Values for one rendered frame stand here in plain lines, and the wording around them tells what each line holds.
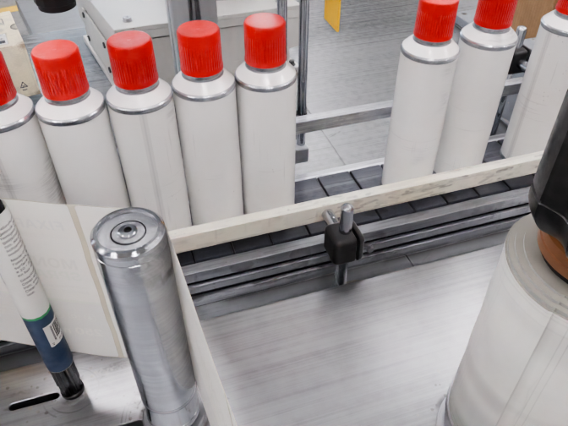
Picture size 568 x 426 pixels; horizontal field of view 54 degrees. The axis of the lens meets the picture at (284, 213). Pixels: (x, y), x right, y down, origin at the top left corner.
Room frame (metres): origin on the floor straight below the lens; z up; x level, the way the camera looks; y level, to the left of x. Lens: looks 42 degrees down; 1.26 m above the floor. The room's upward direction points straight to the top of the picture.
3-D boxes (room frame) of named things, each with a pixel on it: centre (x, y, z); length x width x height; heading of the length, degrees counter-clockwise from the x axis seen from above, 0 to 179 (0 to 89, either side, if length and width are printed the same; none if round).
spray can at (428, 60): (0.47, -0.13, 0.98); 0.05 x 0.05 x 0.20
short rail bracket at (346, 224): (0.36, -0.06, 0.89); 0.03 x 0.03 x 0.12; 18
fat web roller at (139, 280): (0.21, 0.08, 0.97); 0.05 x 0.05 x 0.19
